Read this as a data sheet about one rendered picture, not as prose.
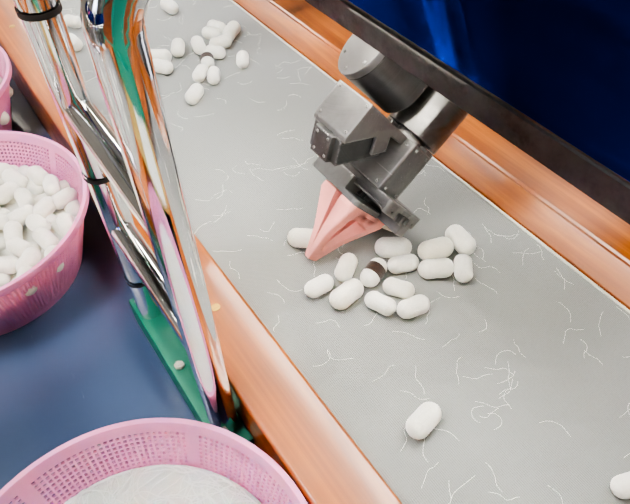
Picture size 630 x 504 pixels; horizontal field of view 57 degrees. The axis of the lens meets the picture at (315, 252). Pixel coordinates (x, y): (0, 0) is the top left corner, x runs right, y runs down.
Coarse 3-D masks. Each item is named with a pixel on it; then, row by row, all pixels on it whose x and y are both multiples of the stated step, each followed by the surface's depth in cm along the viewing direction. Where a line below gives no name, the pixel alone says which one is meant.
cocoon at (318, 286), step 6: (318, 276) 56; (324, 276) 56; (330, 276) 56; (312, 282) 56; (318, 282) 56; (324, 282) 56; (330, 282) 56; (306, 288) 56; (312, 288) 55; (318, 288) 55; (324, 288) 56; (330, 288) 56; (306, 294) 56; (312, 294) 55; (318, 294) 56
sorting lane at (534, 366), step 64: (64, 0) 96; (192, 0) 96; (192, 64) 83; (256, 64) 83; (192, 128) 74; (256, 128) 74; (192, 192) 66; (256, 192) 66; (448, 192) 66; (256, 256) 60; (448, 256) 60; (512, 256) 60; (320, 320) 55; (384, 320) 55; (448, 320) 55; (512, 320) 55; (576, 320) 55; (320, 384) 51; (384, 384) 51; (448, 384) 51; (512, 384) 51; (576, 384) 51; (384, 448) 47; (448, 448) 47; (512, 448) 47; (576, 448) 47
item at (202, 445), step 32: (64, 448) 44; (96, 448) 45; (160, 448) 47; (192, 448) 46; (224, 448) 45; (256, 448) 44; (32, 480) 43; (64, 480) 45; (96, 480) 47; (256, 480) 45; (288, 480) 42
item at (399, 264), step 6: (390, 258) 58; (396, 258) 57; (402, 258) 57; (408, 258) 57; (414, 258) 58; (390, 264) 57; (396, 264) 57; (402, 264) 57; (408, 264) 57; (414, 264) 57; (390, 270) 58; (396, 270) 57; (402, 270) 57; (408, 270) 58
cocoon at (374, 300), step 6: (366, 294) 55; (372, 294) 55; (378, 294) 55; (366, 300) 55; (372, 300) 54; (378, 300) 54; (384, 300) 54; (390, 300) 54; (372, 306) 55; (378, 306) 54; (384, 306) 54; (390, 306) 54; (384, 312) 54; (390, 312) 54
